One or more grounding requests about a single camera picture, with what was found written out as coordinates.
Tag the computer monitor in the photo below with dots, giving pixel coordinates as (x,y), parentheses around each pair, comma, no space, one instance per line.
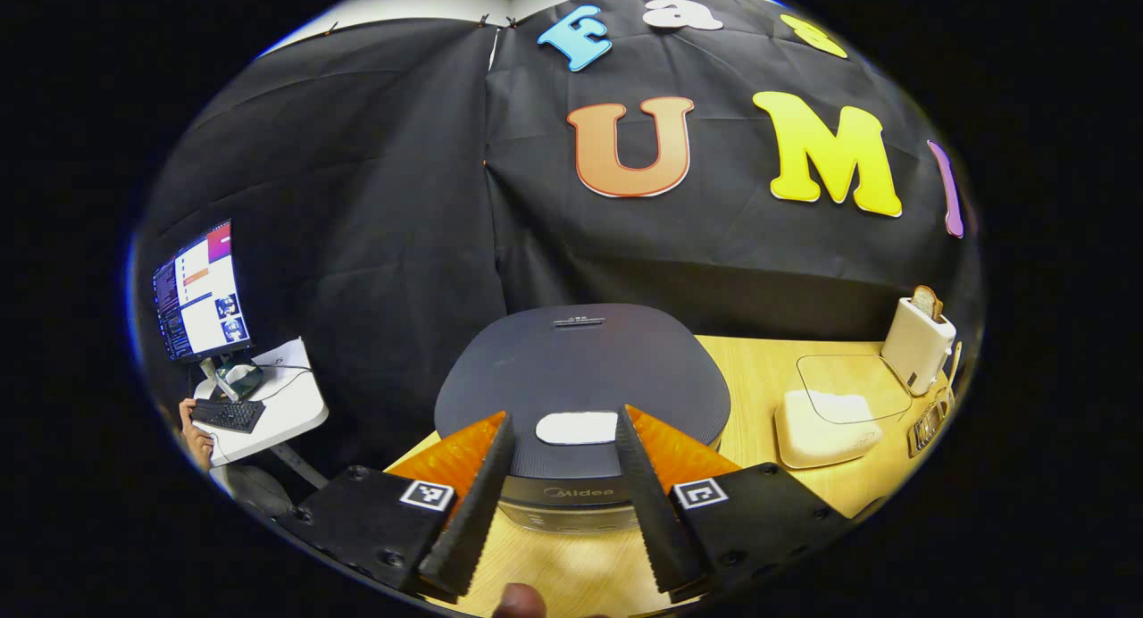
(201,296)

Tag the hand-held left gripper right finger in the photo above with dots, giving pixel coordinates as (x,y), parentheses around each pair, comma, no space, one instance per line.
(652,520)

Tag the black keyboard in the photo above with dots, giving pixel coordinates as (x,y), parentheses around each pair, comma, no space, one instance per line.
(228,414)

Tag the wooden spoon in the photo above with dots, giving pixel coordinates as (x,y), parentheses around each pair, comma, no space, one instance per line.
(952,372)

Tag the white rice box clear lid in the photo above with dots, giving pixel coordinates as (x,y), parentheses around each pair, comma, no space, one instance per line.
(821,435)

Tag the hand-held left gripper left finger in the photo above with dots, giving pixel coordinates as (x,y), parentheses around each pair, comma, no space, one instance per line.
(473,520)

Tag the toasted bread slice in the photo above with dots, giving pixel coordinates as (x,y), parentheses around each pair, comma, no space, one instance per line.
(927,303)

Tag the black backdrop cloth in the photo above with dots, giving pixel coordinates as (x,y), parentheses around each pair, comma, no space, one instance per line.
(357,198)

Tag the white toaster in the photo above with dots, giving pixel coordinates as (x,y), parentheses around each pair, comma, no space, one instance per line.
(915,350)

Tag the dark teal object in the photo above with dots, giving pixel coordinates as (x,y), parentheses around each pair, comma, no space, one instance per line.
(239,379)

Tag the dark grey rice cooker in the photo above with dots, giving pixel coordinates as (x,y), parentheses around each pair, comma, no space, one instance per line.
(580,368)

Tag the white side table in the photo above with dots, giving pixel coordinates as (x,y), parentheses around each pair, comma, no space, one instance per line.
(295,404)

